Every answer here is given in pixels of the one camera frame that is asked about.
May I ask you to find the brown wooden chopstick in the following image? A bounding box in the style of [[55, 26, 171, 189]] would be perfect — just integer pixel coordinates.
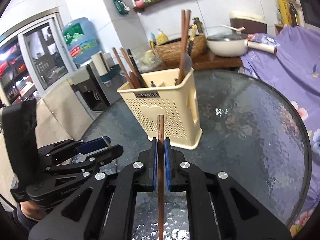
[[120, 48, 137, 76], [112, 47, 134, 88], [157, 115, 164, 240], [176, 9, 185, 85]]

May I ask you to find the black chopstick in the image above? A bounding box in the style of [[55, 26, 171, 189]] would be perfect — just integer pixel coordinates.
[[126, 49, 147, 88]]

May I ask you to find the gold dark chopstick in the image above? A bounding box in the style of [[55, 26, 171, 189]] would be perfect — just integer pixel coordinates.
[[187, 23, 197, 55]]

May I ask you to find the steel spoon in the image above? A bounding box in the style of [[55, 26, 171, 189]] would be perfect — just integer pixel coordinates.
[[130, 72, 142, 89], [180, 53, 193, 81]]

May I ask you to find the left hand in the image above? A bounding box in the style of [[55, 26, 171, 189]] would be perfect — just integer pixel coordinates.
[[20, 200, 48, 221]]

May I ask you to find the beige cloth cover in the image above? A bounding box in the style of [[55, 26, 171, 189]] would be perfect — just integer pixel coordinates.
[[0, 78, 94, 198]]

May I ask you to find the water dispenser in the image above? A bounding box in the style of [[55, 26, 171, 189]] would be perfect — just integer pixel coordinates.
[[69, 60, 124, 120]]

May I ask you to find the cream plastic utensil holder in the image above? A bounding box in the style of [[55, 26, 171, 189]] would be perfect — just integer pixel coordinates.
[[117, 68, 202, 150]]

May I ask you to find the blue water bottle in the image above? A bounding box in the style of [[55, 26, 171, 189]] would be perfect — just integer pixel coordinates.
[[62, 17, 102, 65]]

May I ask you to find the woven basket sink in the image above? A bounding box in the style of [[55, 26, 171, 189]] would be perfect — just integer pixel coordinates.
[[154, 34, 207, 63]]

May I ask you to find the yellow soap bottle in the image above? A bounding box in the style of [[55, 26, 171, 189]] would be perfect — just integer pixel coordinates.
[[156, 29, 169, 46]]

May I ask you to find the brass faucet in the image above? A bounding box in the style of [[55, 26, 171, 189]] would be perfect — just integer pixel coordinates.
[[193, 17, 204, 34]]

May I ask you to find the purple floral cloth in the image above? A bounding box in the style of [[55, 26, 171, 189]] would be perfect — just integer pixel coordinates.
[[241, 25, 319, 236]]

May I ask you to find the yellow box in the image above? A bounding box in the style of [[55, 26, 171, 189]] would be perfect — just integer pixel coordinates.
[[277, 0, 292, 25]]

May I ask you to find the brown glass bottle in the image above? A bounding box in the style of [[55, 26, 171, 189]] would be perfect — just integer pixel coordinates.
[[289, 2, 299, 27]]

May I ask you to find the white microwave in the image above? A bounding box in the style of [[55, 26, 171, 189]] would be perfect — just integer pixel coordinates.
[[299, 0, 320, 28]]

